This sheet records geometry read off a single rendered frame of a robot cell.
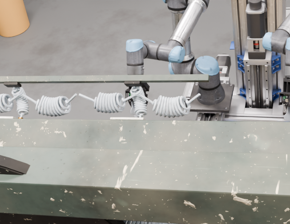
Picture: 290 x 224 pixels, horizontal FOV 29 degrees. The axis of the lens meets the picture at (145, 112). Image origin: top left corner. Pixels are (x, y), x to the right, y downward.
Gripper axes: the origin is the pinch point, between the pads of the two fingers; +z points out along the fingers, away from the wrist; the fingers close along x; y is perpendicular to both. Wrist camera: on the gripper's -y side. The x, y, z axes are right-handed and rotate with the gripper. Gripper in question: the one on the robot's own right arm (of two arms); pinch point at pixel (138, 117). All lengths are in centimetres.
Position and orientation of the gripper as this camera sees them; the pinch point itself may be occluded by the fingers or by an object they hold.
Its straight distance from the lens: 253.7
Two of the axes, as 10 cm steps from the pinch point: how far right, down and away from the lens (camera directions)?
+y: -3.0, 2.4, -9.3
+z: 0.4, 9.7, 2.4
